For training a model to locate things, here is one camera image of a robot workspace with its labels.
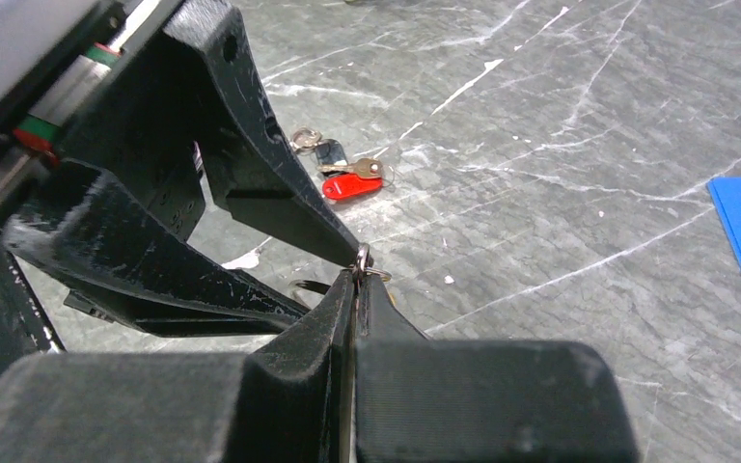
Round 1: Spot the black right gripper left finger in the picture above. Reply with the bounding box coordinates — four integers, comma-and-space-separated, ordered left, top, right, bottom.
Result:
0, 271, 355, 462

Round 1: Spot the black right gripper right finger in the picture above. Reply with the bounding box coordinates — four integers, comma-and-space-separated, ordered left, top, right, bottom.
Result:
355, 275, 640, 462

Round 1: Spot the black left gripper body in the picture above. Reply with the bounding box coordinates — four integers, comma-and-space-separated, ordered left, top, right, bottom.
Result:
0, 1, 205, 237

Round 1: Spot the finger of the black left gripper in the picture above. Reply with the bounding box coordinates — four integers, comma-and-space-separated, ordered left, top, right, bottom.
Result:
2, 161, 309, 338
164, 1, 359, 266

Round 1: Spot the red key tag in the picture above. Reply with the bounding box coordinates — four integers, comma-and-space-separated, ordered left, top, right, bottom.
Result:
321, 174, 384, 202

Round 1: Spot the large metal keyring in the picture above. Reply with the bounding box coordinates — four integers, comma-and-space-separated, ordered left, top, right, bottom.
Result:
288, 280, 331, 309

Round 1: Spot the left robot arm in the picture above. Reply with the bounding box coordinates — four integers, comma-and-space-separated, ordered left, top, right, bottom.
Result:
0, 1, 358, 375

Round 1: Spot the black key fob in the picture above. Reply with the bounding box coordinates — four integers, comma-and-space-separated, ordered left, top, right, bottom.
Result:
314, 139, 348, 177

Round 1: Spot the brass key with red tag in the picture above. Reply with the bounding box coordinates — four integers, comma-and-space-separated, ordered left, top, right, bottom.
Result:
317, 157, 384, 179

